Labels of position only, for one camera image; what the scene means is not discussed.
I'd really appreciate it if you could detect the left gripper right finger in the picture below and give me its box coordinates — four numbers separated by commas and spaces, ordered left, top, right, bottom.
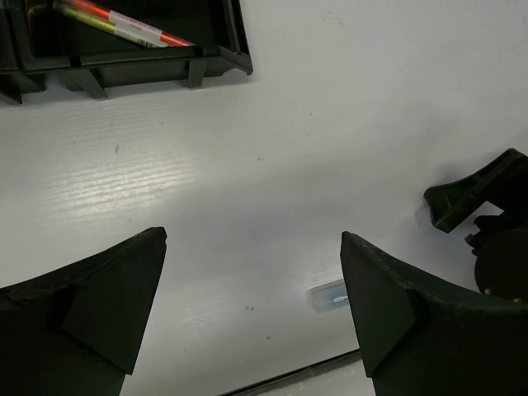
340, 232, 527, 396

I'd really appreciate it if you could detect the blue highlighter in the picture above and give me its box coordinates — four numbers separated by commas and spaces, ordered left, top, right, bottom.
307, 279, 349, 314

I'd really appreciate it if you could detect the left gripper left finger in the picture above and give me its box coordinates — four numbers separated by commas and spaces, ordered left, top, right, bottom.
1, 227, 167, 396

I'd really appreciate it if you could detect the orange thin pen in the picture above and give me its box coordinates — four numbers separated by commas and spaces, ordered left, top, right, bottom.
54, 1, 195, 48

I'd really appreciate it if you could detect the black four-compartment tray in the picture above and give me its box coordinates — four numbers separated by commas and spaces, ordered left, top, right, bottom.
1, 1, 253, 104

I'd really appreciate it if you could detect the yellow thin pen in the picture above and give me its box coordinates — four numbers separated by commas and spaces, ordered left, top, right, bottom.
57, 5, 116, 35

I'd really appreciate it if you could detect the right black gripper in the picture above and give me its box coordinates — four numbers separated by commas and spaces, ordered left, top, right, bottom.
424, 148, 527, 304

